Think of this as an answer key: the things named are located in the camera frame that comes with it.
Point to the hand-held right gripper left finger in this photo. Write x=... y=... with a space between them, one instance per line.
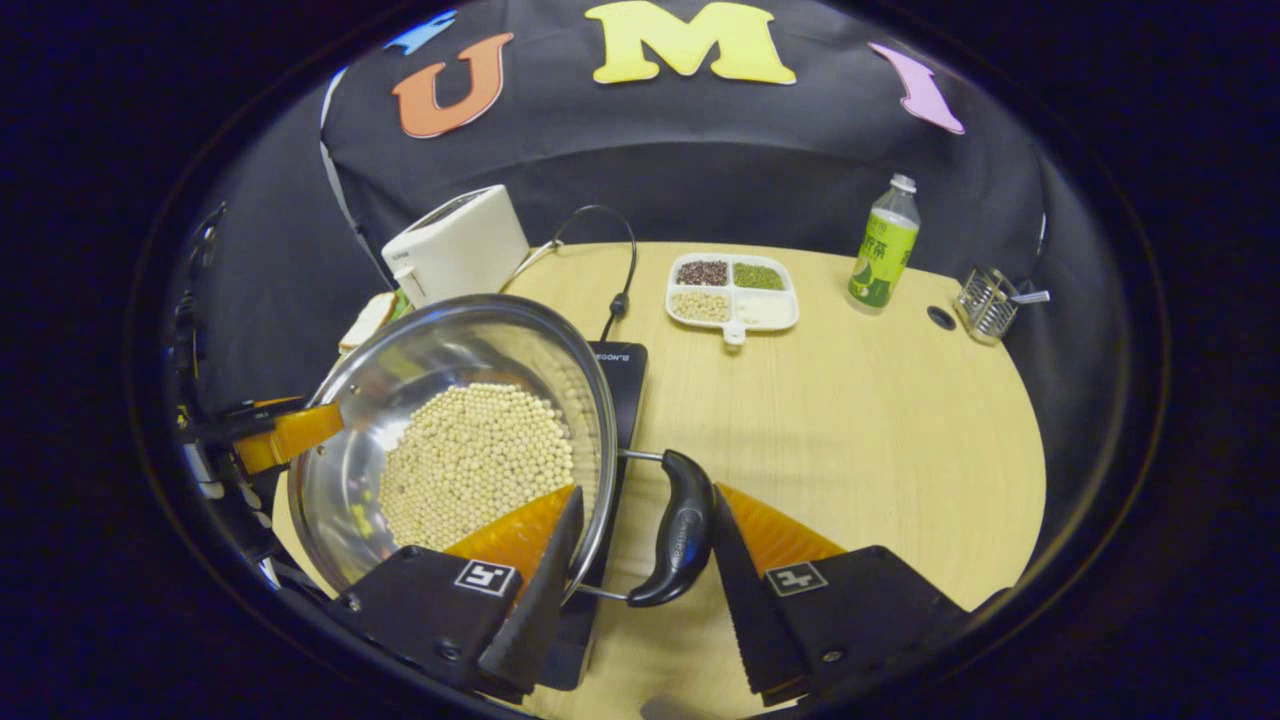
x=535 y=610

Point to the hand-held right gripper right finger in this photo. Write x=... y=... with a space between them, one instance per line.
x=760 y=620

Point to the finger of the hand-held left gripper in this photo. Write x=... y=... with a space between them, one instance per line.
x=290 y=435

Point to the black induction cooktop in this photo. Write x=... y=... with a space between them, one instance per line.
x=622 y=400

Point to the plate with bread slice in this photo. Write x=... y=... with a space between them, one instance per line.
x=368 y=320

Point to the pile of soybeans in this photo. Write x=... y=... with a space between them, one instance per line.
x=470 y=460

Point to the white toaster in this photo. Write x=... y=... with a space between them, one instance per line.
x=460 y=245

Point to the white divided bean plate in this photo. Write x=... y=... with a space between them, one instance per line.
x=732 y=290

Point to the green tea bottle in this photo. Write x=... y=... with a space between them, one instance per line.
x=882 y=255

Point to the black backdrop cloth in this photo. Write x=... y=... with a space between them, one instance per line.
x=700 y=160

